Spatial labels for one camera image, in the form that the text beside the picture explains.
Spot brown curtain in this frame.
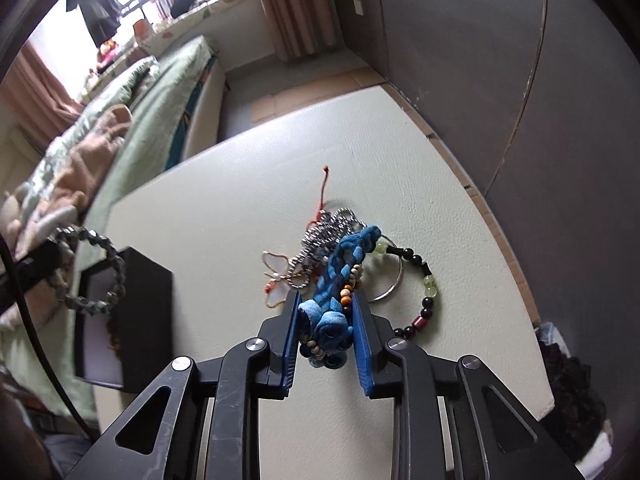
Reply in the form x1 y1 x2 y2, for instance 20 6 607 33
0 42 83 136
246 0 341 61

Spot hanging dark clothes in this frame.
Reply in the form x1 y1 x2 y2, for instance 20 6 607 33
65 0 123 46

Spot beige plush toy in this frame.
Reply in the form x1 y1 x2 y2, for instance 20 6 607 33
0 180 33 246

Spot patterned window seat cushion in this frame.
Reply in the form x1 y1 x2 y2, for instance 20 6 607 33
75 0 258 106

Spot bed with green sheet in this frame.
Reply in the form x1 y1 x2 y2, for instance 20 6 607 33
0 35 228 426

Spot red string bracelet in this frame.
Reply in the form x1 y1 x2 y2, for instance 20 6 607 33
306 164 331 226

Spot silver bangle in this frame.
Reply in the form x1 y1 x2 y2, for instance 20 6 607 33
367 252 407 303

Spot bag of dark clothes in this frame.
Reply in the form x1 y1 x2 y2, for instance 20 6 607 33
535 322 613 466

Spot pink fleece blanket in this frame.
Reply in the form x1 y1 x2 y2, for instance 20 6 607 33
0 104 133 331

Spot silver chain necklace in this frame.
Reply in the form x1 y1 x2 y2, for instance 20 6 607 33
297 207 371 288

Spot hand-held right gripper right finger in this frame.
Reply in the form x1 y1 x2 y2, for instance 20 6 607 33
352 290 586 480

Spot black jewelry box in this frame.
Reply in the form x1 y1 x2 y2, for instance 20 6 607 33
74 246 173 395

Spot blue braided fabric bracelet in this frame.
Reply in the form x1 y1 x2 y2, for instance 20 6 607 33
297 225 383 368

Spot small plush toys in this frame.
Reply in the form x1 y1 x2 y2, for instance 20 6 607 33
96 39 122 72

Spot grey stone bead bracelet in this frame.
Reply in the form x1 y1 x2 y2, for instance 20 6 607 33
54 226 127 316

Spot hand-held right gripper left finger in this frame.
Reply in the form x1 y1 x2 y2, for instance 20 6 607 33
65 292 301 480

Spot black cable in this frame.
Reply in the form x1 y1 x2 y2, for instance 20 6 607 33
0 237 101 441

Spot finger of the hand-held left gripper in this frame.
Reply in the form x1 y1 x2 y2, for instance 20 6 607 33
0 241 65 311

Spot black and green bead bracelet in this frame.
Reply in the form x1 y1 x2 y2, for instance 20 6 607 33
372 237 441 341

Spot small wooden bead bracelet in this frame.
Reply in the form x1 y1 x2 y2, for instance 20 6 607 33
300 262 363 361

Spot green quilt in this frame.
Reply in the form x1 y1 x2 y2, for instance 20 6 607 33
30 55 161 211

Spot wire butterfly ornament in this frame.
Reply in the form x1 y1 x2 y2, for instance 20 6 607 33
259 249 311 311

